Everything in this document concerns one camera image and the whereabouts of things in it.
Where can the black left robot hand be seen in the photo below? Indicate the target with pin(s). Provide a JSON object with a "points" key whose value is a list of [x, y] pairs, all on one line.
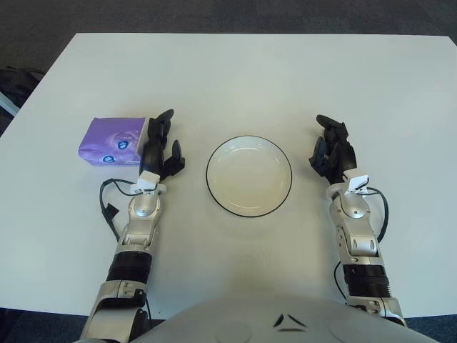
{"points": [[153, 153]]}

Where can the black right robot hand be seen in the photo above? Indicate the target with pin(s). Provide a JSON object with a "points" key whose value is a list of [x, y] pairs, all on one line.
{"points": [[341, 157]]}

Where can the purple tissue paper pack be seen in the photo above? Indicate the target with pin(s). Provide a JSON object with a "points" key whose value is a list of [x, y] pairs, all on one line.
{"points": [[110, 141]]}

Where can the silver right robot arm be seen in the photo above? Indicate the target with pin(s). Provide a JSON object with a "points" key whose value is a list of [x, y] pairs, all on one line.
{"points": [[353, 221]]}

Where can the white plate with black rim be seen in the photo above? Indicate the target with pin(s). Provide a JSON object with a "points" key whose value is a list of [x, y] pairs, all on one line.
{"points": [[249, 175]]}

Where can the black bag on floor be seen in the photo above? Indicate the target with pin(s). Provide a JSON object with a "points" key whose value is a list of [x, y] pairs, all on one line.
{"points": [[18, 84]]}

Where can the white bar beside bag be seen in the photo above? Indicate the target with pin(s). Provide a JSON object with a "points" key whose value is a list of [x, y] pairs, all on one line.
{"points": [[7, 103]]}

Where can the grey robot torso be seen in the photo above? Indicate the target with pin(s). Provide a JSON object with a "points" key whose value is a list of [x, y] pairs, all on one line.
{"points": [[250, 318]]}

